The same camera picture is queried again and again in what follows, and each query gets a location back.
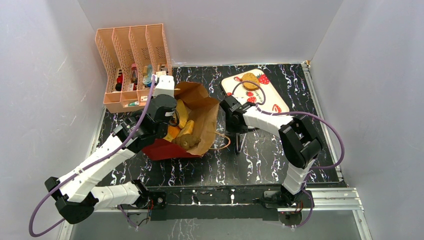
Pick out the pink plastic file organizer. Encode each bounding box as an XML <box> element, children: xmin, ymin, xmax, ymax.
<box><xmin>95</xmin><ymin>23</ymin><xmax>172</xmax><ymax>114</ymax></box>

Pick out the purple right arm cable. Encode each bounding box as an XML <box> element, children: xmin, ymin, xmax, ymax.
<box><xmin>231</xmin><ymin>80</ymin><xmax>345</xmax><ymax>229</ymax></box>

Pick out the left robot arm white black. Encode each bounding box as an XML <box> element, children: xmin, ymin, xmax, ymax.
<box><xmin>44</xmin><ymin>94</ymin><xmax>177</xmax><ymax>224</ymax></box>

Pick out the brown twisted fake bread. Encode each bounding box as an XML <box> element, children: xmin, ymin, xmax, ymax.
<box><xmin>172</xmin><ymin>134</ymin><xmax>201</xmax><ymax>150</ymax></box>

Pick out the long yellow fake bread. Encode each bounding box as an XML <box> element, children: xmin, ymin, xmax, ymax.
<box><xmin>176</xmin><ymin>99</ymin><xmax>189</xmax><ymax>129</ymax></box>

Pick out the red brown paper bag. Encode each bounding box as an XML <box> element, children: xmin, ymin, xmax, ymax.
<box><xmin>142</xmin><ymin>81</ymin><xmax>220</xmax><ymax>161</ymax></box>

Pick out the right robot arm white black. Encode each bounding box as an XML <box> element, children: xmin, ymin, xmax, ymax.
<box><xmin>219</xmin><ymin>95</ymin><xmax>324</xmax><ymax>207</ymax></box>

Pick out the small white label box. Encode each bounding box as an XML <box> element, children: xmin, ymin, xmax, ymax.
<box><xmin>139</xmin><ymin>95</ymin><xmax>151</xmax><ymax>102</ymax></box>

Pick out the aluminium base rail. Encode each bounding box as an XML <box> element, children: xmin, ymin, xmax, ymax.
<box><xmin>58</xmin><ymin>184</ymin><xmax>364</xmax><ymax>215</ymax></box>

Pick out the white card box in organizer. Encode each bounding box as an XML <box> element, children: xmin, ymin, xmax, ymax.
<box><xmin>156</xmin><ymin>70</ymin><xmax>167</xmax><ymax>78</ymax></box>

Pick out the round yellow fake bread slice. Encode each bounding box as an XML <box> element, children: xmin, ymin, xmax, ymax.
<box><xmin>241</xmin><ymin>72</ymin><xmax>260</xmax><ymax>91</ymax></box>

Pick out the strawberry print cutting board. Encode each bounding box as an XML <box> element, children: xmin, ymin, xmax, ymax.
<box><xmin>220</xmin><ymin>69</ymin><xmax>290</xmax><ymax>113</ymax></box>

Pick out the blue packet in organizer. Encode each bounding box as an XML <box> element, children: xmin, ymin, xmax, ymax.
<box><xmin>142</xmin><ymin>64</ymin><xmax>153</xmax><ymax>88</ymax></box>

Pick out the small green white tube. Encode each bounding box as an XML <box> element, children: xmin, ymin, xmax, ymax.
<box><xmin>127</xmin><ymin>101</ymin><xmax>140</xmax><ymax>107</ymax></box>

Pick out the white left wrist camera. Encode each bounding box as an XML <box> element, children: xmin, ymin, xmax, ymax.
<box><xmin>153</xmin><ymin>75</ymin><xmax>175</xmax><ymax>98</ymax></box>

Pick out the red dark bottle in organizer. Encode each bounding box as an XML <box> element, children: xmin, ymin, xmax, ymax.
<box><xmin>114</xmin><ymin>73</ymin><xmax>123</xmax><ymax>92</ymax></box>

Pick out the pink brown bottle in organizer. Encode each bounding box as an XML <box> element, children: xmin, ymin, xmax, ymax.
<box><xmin>130</xmin><ymin>63</ymin><xmax>138</xmax><ymax>84</ymax></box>

